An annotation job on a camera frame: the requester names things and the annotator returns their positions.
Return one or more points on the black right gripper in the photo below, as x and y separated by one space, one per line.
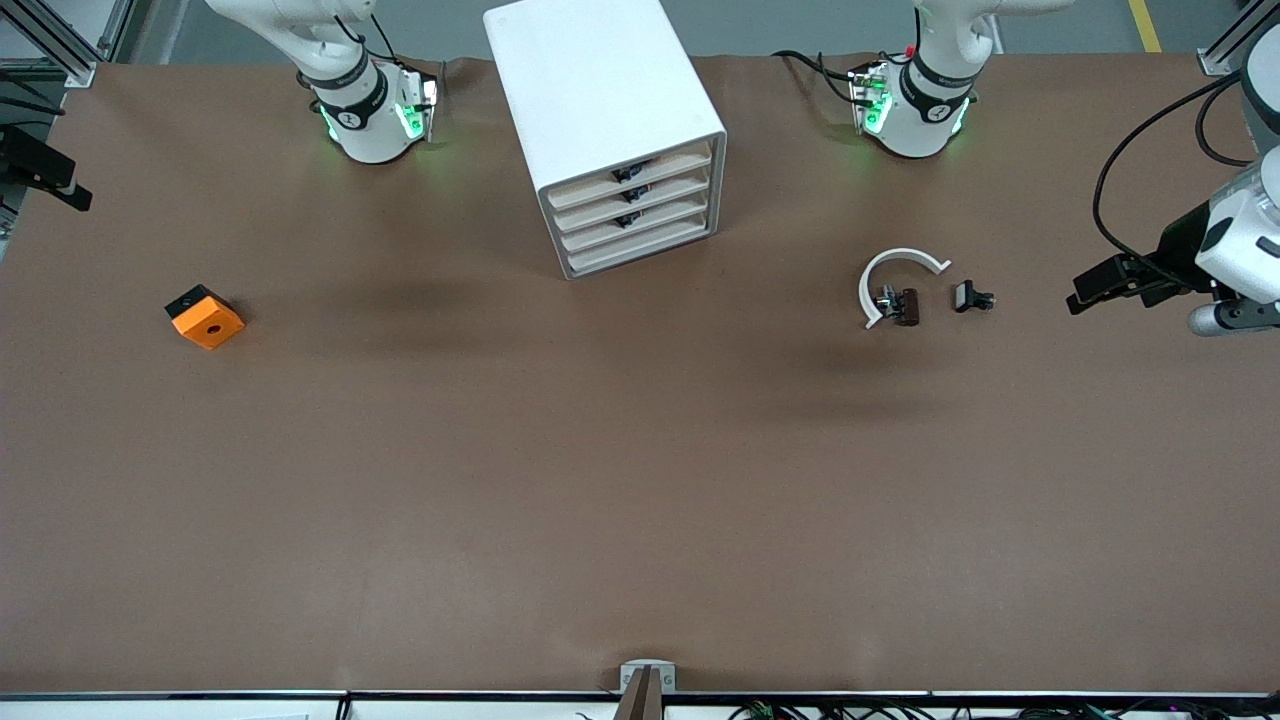
22 158

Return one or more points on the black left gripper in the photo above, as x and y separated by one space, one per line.
1180 247

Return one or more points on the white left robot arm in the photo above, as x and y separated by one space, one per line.
1240 240

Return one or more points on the white drawer cabinet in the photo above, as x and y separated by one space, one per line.
600 90

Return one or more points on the small black connector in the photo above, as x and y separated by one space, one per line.
966 296

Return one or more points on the small brown component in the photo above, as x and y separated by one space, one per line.
907 307

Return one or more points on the orange block with black side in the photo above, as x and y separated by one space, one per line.
210 325

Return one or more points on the aluminium frame profile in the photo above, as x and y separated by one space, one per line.
1225 50
75 65

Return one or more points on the white table edge rail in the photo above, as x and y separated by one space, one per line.
200 705

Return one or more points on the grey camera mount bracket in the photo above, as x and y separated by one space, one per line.
648 690

